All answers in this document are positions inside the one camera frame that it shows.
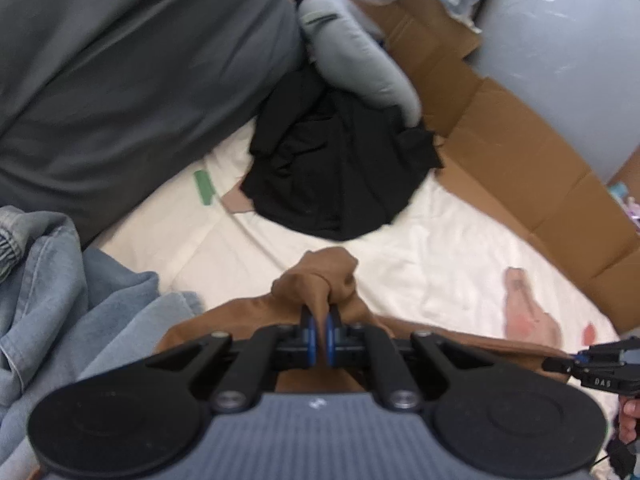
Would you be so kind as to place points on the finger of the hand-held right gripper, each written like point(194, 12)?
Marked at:
point(605, 349)
point(560, 365)

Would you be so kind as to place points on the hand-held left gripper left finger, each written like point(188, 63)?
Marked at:
point(311, 336)

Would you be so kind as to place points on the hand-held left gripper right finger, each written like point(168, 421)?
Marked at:
point(330, 336)

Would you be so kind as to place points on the brown printed t-shirt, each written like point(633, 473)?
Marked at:
point(320, 270)

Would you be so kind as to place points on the person's right hand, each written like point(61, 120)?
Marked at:
point(630, 420)

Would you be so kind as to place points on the white bear-print bed sheet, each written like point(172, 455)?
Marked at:
point(440, 260)

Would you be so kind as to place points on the pink pouch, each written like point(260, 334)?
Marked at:
point(634, 210)

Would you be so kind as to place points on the blue-capped bottle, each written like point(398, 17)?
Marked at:
point(619, 191)

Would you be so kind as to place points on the black crumpled garment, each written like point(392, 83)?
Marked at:
point(330, 175)

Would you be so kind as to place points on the flattened cardboard sheet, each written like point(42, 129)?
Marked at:
point(500, 135)

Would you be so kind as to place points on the blue denim garment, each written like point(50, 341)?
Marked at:
point(50, 285)

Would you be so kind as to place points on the grey neck pillow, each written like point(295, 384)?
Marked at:
point(350, 55)

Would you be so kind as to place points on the dark grey cloth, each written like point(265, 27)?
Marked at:
point(125, 85)

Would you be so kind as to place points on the grey plastic-wrapped mattress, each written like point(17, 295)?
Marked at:
point(560, 35)

